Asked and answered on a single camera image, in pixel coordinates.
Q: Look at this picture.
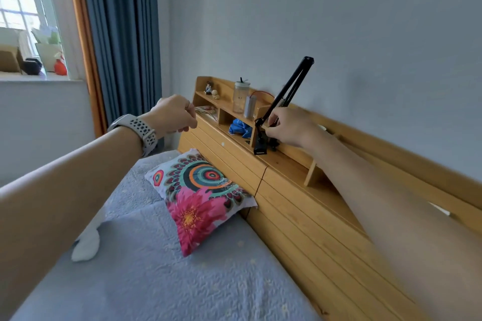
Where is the person's right hand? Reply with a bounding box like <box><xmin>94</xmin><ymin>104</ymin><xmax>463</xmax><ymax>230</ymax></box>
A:
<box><xmin>265</xmin><ymin>105</ymin><xmax>324</xmax><ymax>152</ymax></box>

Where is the printed magazine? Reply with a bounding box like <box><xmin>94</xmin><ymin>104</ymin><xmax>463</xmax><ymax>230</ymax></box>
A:
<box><xmin>195</xmin><ymin>105</ymin><xmax>218</xmax><ymax>122</ymax></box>

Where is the silver cylinder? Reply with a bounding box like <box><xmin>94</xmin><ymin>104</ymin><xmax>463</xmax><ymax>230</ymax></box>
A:
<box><xmin>244</xmin><ymin>95</ymin><xmax>258</xmax><ymax>119</ymax></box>

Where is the white paper bag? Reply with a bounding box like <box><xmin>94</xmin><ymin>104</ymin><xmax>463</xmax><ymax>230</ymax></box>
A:
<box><xmin>32</xmin><ymin>26</ymin><xmax>63</xmax><ymax>72</ymax></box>

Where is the white smartwatch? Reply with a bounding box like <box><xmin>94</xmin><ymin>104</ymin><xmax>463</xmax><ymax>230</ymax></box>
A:
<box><xmin>107</xmin><ymin>113</ymin><xmax>159</xmax><ymax>158</ymax></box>

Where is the person's left hand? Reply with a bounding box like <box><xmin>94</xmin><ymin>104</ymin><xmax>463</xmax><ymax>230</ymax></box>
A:
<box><xmin>141</xmin><ymin>94</ymin><xmax>198</xmax><ymax>140</ymax></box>

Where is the white tube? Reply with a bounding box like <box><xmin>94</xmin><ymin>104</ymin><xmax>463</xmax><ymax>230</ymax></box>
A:
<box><xmin>429</xmin><ymin>202</ymin><xmax>451</xmax><ymax>217</ymax></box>

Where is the long white bear plush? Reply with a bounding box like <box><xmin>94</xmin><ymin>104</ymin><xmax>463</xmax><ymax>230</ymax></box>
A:
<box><xmin>70</xmin><ymin>206</ymin><xmax>108</xmax><ymax>262</ymax></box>

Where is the blue plastic bag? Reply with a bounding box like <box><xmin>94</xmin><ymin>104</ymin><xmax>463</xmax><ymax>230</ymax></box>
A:
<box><xmin>228</xmin><ymin>118</ymin><xmax>253</xmax><ymax>140</ymax></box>

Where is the person's right forearm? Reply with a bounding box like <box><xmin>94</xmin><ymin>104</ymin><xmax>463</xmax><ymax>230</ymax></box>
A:
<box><xmin>307</xmin><ymin>132</ymin><xmax>482</xmax><ymax>321</ymax></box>

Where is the cardboard box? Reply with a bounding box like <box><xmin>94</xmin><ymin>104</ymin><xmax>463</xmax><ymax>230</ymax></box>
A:
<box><xmin>0</xmin><ymin>45</ymin><xmax>24</xmax><ymax>74</ymax></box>

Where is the small black object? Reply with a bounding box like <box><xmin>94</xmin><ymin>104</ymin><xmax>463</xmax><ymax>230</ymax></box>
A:
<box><xmin>22</xmin><ymin>58</ymin><xmax>43</xmax><ymax>76</ymax></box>

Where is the person's left forearm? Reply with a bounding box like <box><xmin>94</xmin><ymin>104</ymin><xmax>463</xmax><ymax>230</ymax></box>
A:
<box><xmin>0</xmin><ymin>127</ymin><xmax>146</xmax><ymax>321</ymax></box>

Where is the colourful floral pillow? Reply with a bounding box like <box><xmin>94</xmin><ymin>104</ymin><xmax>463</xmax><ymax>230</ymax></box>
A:
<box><xmin>145</xmin><ymin>148</ymin><xmax>259</xmax><ymax>257</ymax></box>

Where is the red spray bottle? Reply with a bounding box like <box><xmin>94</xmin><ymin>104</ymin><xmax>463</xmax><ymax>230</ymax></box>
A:
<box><xmin>54</xmin><ymin>52</ymin><xmax>68</xmax><ymax>77</ymax></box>

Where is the wooden bed with grey sheet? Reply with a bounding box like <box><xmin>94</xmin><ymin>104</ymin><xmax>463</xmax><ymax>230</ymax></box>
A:
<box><xmin>11</xmin><ymin>76</ymin><xmax>482</xmax><ymax>321</ymax></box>

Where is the blue curtain with orange edge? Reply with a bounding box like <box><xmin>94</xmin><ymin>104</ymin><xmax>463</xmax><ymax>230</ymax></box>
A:
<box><xmin>64</xmin><ymin>0</ymin><xmax>163</xmax><ymax>152</ymax></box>

